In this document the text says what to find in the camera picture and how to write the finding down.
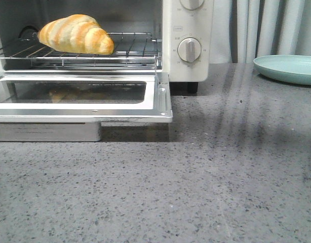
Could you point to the striped bread roll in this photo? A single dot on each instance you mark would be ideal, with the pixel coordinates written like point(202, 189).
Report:
point(77, 33)

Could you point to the silver glass oven door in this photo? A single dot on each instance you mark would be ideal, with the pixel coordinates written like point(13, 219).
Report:
point(44, 106)

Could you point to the lower oven timer knob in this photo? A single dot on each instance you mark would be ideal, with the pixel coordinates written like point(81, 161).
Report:
point(189, 49)

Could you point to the white Toshiba toaster oven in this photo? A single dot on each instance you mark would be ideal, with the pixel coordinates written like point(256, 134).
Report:
point(167, 21)

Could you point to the upper oven control knob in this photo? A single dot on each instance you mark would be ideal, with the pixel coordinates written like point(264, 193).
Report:
point(191, 4)

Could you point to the white curtain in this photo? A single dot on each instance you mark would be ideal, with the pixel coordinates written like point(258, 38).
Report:
point(244, 30)

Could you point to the teal round plate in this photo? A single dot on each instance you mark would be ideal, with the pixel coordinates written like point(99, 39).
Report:
point(293, 69)

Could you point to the metal wire oven rack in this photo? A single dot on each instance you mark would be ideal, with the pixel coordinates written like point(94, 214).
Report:
point(131, 51)

